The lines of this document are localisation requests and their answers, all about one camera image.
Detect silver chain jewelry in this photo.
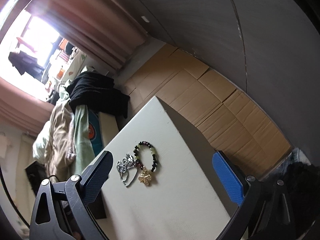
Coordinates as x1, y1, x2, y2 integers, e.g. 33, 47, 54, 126
116, 153, 138, 187

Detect gold flower pendant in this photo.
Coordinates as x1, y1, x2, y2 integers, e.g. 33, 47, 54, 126
138, 166, 152, 186

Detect black and green bead bracelet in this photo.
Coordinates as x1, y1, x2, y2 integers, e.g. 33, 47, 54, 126
132, 141, 159, 173

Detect black jewelry box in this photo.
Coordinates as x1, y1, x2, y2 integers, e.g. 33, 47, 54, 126
87, 192, 107, 220

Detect beige duvet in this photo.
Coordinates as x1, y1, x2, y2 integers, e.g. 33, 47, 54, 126
33, 99, 76, 181

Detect green bed sheet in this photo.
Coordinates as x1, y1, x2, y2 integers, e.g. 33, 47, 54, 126
56, 91, 95, 178

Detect pink curtain left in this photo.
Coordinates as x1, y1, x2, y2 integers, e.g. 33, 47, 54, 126
1, 79, 54, 136

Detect pink curtain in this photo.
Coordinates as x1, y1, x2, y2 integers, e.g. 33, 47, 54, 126
26, 0, 147, 72
1, 79, 54, 136

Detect black garment on bed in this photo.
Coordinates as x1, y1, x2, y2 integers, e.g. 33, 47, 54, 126
66, 72, 130, 119

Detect orange cup on sill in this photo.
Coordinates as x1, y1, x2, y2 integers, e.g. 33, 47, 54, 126
56, 68, 65, 80

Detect hanging dark clothes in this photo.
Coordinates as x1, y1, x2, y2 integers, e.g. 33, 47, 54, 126
8, 51, 44, 79

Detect black bag on sill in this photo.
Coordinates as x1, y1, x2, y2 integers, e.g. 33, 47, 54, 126
64, 41, 74, 55

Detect pink curtain right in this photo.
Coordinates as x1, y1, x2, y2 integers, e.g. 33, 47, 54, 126
26, 0, 147, 72

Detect white wall socket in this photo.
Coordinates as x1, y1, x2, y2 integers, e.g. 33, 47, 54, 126
141, 16, 150, 23

